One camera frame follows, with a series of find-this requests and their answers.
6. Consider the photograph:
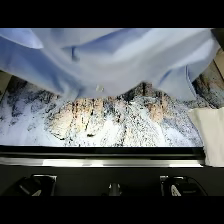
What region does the light blue shirt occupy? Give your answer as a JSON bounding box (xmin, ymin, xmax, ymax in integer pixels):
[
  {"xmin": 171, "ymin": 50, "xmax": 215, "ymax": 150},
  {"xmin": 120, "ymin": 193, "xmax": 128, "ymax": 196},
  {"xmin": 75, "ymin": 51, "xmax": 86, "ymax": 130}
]
[{"xmin": 0, "ymin": 28, "xmax": 222, "ymax": 103}]

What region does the white garment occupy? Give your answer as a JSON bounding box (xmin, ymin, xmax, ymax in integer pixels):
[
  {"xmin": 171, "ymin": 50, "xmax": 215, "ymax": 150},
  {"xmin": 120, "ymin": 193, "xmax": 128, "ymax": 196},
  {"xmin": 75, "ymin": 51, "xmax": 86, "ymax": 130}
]
[{"xmin": 188, "ymin": 106, "xmax": 224, "ymax": 168}]

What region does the silver frame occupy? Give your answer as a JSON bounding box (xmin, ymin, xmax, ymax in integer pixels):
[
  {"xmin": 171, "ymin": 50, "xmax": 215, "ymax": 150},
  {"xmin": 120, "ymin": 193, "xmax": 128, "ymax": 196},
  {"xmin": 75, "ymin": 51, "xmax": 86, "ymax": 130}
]
[{"xmin": 0, "ymin": 151, "xmax": 206, "ymax": 197}]

